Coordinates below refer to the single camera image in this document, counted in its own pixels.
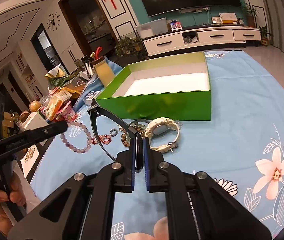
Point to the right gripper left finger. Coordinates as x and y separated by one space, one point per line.
82 207

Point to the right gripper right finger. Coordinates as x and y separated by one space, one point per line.
197 206

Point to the white wrist watch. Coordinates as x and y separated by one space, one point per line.
160 127

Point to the black eyeglasses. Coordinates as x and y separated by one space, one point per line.
114 135

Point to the silver bangle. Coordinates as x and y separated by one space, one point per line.
139 121

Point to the person's left hand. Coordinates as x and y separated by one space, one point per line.
16 196

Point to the white box on side table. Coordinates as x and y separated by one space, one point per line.
34 121

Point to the yellow snack bag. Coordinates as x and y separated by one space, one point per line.
56 102

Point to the blue floral tablecloth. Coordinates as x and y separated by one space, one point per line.
241 148

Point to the pink yogurt cup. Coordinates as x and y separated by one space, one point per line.
66 112

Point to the green tissue box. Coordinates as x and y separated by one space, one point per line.
55 73

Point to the green cardboard box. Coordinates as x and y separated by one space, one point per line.
175 87

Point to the yellow bottle with brown lid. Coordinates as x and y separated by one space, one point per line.
103 70

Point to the green plants by doorway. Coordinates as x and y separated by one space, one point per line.
127 45

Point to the white TV cabinet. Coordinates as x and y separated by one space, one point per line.
200 37

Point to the potted plant on floor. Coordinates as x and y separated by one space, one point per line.
265 35

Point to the clear plastic storage bin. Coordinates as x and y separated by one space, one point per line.
152 28

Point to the small alarm clock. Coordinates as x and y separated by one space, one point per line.
240 21

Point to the white and yellow router box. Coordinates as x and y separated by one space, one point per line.
228 18

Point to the potted plant on cabinet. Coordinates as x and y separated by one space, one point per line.
250 14

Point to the black wall clock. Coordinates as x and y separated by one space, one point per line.
53 21

